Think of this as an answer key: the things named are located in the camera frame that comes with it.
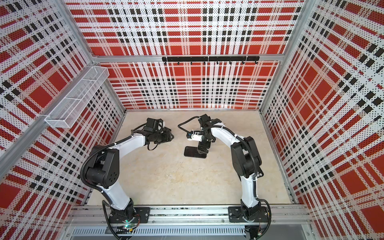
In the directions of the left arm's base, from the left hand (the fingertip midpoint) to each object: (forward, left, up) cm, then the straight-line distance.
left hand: (170, 139), depth 95 cm
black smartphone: (-5, -14, -9) cm, 17 cm away
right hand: (-4, -21, 0) cm, 22 cm away
